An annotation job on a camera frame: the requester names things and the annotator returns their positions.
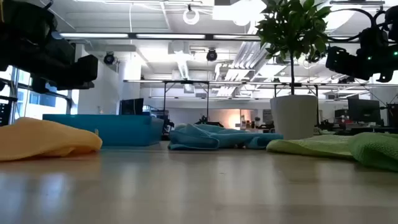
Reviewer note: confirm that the white plant pot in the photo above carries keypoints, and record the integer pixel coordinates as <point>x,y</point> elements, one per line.
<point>293,118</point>

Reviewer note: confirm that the small black monitor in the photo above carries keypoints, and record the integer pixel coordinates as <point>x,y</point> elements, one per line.
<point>132,107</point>

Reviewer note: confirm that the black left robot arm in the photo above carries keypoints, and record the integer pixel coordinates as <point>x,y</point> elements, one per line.
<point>18,15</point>

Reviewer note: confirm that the teal plastic bin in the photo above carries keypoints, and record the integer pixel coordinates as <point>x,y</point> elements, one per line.
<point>118,130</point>

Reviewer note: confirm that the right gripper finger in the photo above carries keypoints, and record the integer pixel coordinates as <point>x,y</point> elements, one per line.
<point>345,60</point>

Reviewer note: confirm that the blue microfiber towel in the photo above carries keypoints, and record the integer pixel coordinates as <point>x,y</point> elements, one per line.
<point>202,138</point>

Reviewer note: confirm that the black ceiling spotlight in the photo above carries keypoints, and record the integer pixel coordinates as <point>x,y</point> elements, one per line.
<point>211,55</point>
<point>109,58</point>

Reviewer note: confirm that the large black monitor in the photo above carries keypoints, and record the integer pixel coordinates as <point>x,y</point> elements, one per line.
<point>363,110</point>

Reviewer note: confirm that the green leafy plant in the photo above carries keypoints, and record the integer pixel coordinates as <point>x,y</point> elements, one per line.
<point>292,28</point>

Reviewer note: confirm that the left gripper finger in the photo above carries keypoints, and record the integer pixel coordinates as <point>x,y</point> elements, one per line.
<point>85,70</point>

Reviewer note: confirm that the lime microfiber towel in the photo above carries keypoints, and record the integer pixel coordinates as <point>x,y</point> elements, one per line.
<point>311,146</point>

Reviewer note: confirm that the ceiling light bar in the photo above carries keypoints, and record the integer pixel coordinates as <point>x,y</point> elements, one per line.
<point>93,35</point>

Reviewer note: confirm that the orange microfiber towel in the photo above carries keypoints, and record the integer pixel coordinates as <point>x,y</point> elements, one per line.
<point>40,140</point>

